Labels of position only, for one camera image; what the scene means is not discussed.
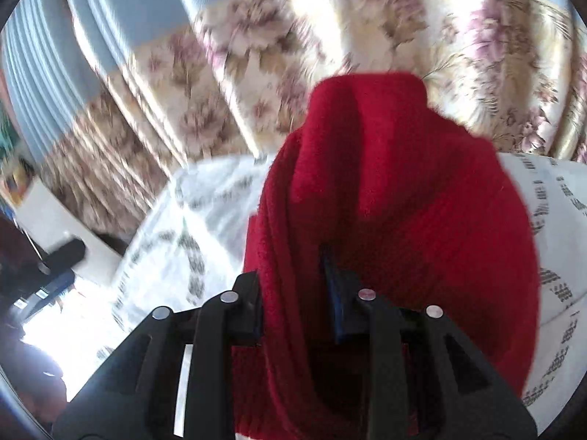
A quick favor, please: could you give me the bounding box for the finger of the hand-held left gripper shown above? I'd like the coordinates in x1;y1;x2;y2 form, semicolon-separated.
39;239;88;276

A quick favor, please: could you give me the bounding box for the red knitted sweater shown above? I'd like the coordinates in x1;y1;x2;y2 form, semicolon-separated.
231;73;541;440

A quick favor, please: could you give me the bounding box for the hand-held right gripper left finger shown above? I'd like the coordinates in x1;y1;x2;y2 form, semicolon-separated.
52;270;264;440

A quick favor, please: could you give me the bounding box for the colourful wall picture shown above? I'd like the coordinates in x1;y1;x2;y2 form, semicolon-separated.
0;101;37;207

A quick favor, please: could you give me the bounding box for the white cabinet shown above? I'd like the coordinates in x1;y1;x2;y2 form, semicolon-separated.
14;178;127;287

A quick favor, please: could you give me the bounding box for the printed dotted table cloth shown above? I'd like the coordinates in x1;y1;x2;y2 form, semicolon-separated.
59;151;587;438

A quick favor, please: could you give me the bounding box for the blue floral curtain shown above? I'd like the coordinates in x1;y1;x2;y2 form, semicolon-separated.
0;0;587;243

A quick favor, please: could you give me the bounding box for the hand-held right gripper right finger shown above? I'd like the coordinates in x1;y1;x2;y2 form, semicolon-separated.
318;244;538;440

